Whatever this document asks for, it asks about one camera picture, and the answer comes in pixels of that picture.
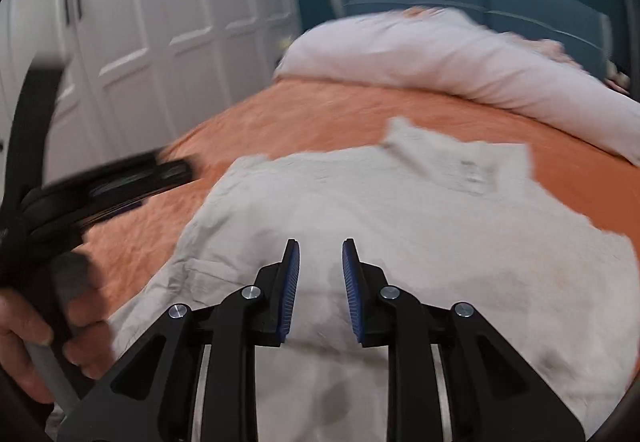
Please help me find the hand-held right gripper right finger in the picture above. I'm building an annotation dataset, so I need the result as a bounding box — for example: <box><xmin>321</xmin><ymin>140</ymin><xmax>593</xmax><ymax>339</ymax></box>
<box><xmin>342</xmin><ymin>238</ymin><xmax>586</xmax><ymax>442</ymax></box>

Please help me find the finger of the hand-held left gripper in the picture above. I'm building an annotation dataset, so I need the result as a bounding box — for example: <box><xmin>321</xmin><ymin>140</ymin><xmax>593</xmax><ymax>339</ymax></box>
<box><xmin>44</xmin><ymin>148</ymin><xmax>196</xmax><ymax>226</ymax></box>

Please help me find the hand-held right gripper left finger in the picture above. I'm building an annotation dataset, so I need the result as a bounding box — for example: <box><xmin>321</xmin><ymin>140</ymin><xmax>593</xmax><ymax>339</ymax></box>
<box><xmin>57</xmin><ymin>238</ymin><xmax>301</xmax><ymax>442</ymax></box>

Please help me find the white textured garment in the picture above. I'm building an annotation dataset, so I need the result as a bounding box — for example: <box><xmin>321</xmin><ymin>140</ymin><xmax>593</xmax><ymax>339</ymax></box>
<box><xmin>107</xmin><ymin>117</ymin><xmax>640</xmax><ymax>442</ymax></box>

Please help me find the person's left hand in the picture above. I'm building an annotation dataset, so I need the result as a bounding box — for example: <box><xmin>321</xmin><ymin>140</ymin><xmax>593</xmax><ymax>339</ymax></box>
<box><xmin>0</xmin><ymin>292</ymin><xmax>114</xmax><ymax>405</ymax></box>

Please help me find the white wardrobe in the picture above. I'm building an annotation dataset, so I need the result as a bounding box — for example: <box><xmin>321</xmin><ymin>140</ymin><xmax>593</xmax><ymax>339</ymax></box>
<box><xmin>0</xmin><ymin>0</ymin><xmax>303</xmax><ymax>243</ymax></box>

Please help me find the orange bed blanket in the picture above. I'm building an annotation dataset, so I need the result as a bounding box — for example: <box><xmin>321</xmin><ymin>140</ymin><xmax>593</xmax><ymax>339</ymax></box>
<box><xmin>45</xmin><ymin>74</ymin><xmax>640</xmax><ymax>428</ymax></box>

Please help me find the pale pink duvet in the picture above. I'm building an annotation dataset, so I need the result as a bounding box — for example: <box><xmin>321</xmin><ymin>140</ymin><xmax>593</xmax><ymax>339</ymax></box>
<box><xmin>274</xmin><ymin>7</ymin><xmax>640</xmax><ymax>170</ymax></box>

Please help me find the orange fluffy pillow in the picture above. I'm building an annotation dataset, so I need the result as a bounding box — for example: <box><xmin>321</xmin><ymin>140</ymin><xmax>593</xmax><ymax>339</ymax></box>
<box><xmin>400</xmin><ymin>5</ymin><xmax>451</xmax><ymax>19</ymax></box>

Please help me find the pink fluffy pillow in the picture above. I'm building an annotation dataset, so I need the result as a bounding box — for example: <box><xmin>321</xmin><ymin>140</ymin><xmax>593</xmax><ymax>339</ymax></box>
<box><xmin>500</xmin><ymin>34</ymin><xmax>583</xmax><ymax>69</ymax></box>

